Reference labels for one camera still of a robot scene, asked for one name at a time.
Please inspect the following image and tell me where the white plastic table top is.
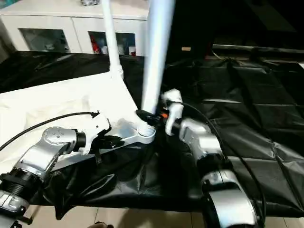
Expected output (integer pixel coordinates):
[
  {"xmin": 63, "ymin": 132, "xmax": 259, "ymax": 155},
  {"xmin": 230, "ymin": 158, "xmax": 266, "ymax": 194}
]
[{"xmin": 0, "ymin": 71, "xmax": 157, "ymax": 177}]

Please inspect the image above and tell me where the white plastic table leg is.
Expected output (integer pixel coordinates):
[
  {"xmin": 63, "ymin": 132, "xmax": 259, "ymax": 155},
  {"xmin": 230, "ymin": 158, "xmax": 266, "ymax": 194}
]
[
  {"xmin": 101, "ymin": 0, "xmax": 125, "ymax": 79},
  {"xmin": 141, "ymin": 0, "xmax": 177, "ymax": 130}
]

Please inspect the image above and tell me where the black mat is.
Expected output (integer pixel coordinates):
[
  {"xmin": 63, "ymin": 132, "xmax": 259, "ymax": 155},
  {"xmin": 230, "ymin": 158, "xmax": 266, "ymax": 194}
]
[{"xmin": 0, "ymin": 50, "xmax": 304, "ymax": 219}]

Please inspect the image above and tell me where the white cabinet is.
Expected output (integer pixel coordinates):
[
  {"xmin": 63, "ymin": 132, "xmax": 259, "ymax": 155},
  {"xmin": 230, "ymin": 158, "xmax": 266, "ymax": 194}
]
[{"xmin": 0, "ymin": 0, "xmax": 152, "ymax": 56}]

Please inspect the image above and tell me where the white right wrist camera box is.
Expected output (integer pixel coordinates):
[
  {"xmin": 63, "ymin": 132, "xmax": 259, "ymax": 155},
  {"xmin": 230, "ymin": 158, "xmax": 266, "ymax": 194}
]
[{"xmin": 161, "ymin": 89, "xmax": 184, "ymax": 136}]

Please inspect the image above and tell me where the silver metal rail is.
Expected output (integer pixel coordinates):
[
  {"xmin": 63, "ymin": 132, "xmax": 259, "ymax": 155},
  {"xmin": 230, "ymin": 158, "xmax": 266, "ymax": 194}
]
[{"xmin": 212, "ymin": 44, "xmax": 304, "ymax": 54}]

